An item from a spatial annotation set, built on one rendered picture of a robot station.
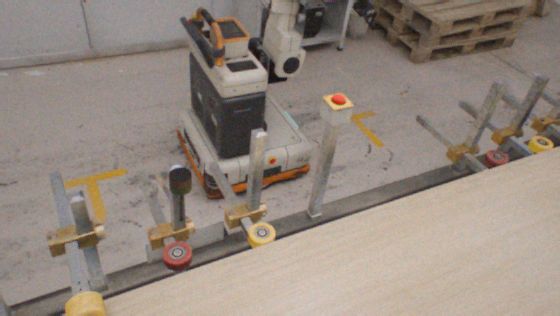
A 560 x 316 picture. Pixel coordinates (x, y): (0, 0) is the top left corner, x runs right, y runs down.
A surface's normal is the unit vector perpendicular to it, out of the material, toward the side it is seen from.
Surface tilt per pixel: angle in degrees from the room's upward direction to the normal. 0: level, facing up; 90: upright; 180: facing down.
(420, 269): 0
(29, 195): 0
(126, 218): 0
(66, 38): 90
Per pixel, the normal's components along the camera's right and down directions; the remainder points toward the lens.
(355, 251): 0.11, -0.75
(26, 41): 0.45, 0.62
